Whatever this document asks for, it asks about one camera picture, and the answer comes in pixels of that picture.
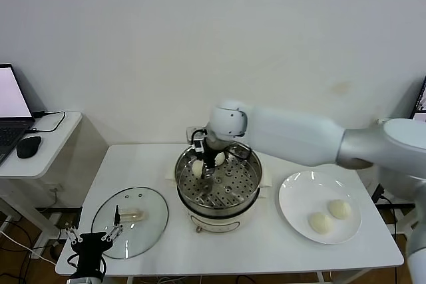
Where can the stainless steel steamer basket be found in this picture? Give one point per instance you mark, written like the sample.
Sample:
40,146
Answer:
253,181

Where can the white table leg frame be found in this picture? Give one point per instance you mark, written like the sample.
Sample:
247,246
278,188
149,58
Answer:
320,279

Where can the black laptop with pale screen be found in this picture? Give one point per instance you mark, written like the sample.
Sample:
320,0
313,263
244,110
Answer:
13,97

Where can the round glass lid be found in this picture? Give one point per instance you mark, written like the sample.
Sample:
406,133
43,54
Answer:
146,230

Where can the white steamed baozi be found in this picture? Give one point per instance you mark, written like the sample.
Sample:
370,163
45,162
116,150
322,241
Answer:
220,159
197,168
339,209
320,223

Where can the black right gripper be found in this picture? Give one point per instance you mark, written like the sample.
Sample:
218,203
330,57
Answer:
209,154

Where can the white round plate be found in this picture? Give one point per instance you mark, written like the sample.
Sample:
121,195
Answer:
309,191

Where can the white side table with mouse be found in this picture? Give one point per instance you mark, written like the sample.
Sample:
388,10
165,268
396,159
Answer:
50,151

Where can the cream electric cooker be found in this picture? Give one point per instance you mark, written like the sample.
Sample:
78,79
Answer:
226,222

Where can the black laptop with dark windows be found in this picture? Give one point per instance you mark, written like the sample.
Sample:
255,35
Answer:
421,97

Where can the black computer mouse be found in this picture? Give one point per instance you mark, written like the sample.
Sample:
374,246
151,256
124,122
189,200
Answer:
29,147

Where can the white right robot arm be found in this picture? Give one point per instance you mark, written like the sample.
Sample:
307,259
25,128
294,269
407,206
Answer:
293,134

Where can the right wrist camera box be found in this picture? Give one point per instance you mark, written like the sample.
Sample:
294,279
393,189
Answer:
196,142

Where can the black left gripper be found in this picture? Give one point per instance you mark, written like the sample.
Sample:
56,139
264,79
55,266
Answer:
90,250

